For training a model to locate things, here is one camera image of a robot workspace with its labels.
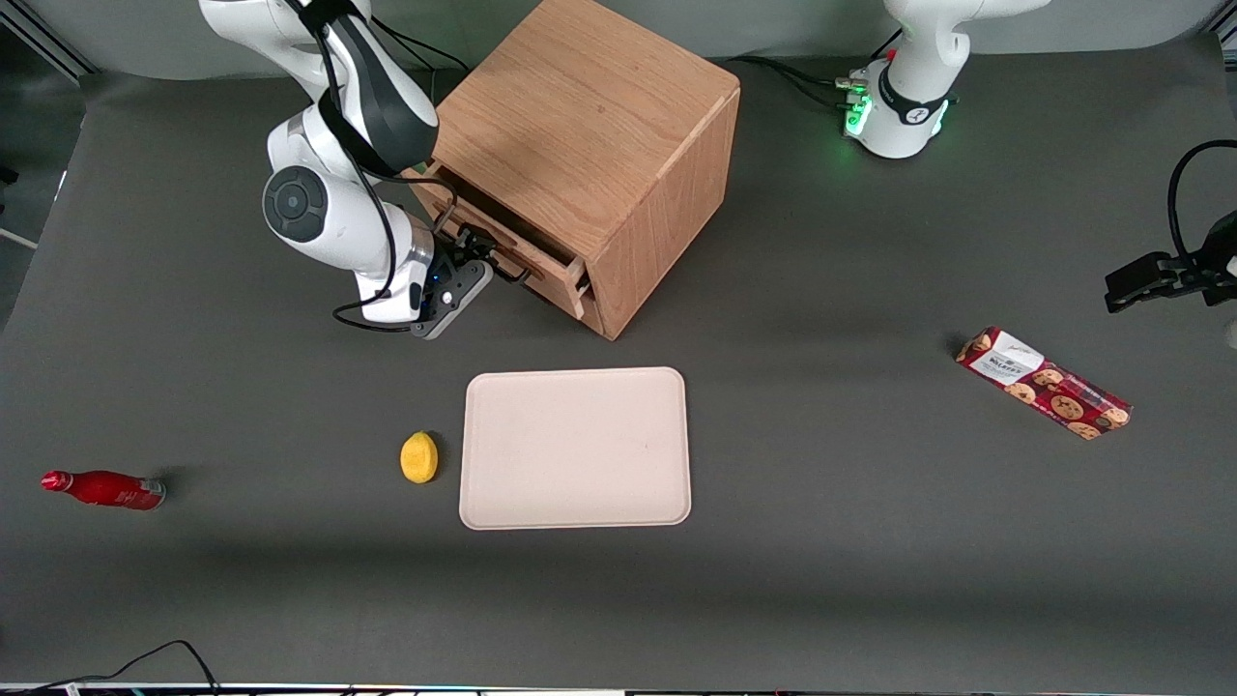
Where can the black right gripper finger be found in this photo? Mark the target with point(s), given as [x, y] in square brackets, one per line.
[489, 257]
[467, 238]

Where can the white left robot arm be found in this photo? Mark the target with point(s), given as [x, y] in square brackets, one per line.
[913, 106]

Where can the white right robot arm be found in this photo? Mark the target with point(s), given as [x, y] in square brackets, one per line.
[329, 208]

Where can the oak wooden drawer cabinet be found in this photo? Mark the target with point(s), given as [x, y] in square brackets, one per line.
[589, 116]

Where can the yellow lemon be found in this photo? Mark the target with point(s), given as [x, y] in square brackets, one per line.
[418, 458]

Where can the beige rectangular plastic tray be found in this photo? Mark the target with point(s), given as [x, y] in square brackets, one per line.
[575, 449]

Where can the red bottle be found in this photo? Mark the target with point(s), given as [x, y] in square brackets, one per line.
[106, 489]

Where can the red cookie box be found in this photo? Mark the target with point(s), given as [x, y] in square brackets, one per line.
[1044, 384]

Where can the aluminium frame profile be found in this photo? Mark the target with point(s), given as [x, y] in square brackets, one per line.
[43, 39]

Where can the dark grey left wrist camera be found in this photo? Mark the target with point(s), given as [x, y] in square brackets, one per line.
[1155, 275]

